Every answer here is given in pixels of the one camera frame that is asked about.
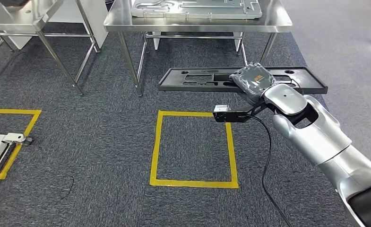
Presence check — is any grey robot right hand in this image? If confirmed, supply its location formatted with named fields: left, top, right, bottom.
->
left=229, top=62, right=276, bottom=106

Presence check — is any stainless steel workbench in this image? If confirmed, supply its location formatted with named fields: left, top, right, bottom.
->
left=103, top=0, right=293, bottom=97

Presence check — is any grey stamped metal panel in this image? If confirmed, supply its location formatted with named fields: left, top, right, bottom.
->
left=130, top=0, right=263, bottom=20

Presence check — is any yellow floor tape square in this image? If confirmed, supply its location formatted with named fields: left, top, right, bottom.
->
left=150, top=109, right=239, bottom=189
left=0, top=108, right=42, bottom=181

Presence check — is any stainless steel side table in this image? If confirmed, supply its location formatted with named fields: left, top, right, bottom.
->
left=0, top=0, right=101, bottom=96

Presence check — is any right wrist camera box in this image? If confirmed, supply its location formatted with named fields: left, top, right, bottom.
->
left=213, top=104, right=267, bottom=123

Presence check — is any black right camera cable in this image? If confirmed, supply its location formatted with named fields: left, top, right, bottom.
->
left=246, top=114, right=294, bottom=227

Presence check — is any thin black floor cable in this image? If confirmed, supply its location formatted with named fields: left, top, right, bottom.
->
left=52, top=176, right=75, bottom=208

